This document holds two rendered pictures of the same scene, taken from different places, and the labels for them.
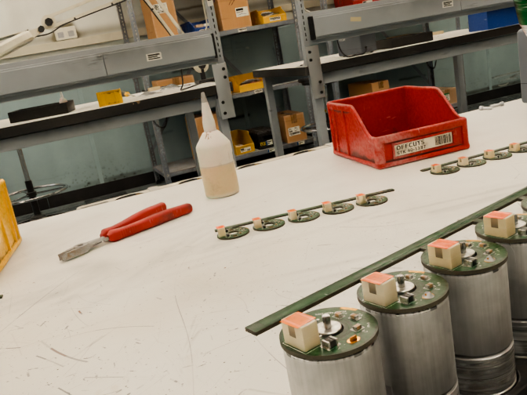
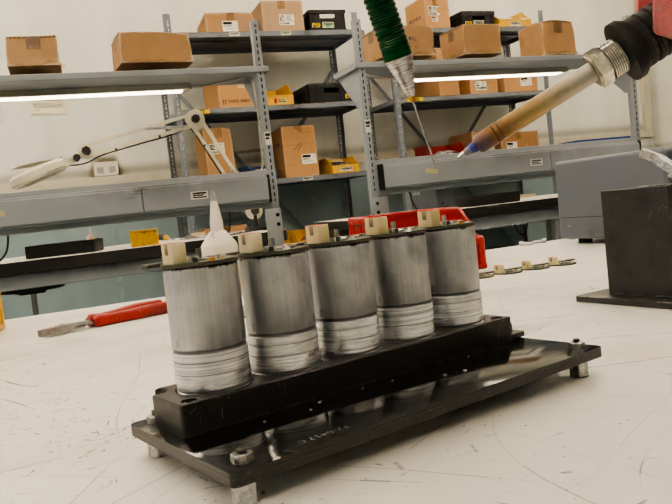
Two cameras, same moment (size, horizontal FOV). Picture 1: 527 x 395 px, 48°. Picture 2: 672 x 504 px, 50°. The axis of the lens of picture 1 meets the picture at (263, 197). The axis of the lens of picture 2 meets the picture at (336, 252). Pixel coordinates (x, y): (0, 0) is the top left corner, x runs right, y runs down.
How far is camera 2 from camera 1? 0.12 m
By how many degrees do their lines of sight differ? 11
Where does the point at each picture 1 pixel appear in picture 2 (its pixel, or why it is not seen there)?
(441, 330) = (295, 276)
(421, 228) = not seen: hidden behind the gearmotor
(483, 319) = (343, 285)
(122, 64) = (162, 201)
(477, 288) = (338, 258)
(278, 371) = not seen: hidden behind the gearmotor
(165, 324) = (121, 367)
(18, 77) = (42, 207)
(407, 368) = (265, 305)
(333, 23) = (406, 174)
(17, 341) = not seen: outside the picture
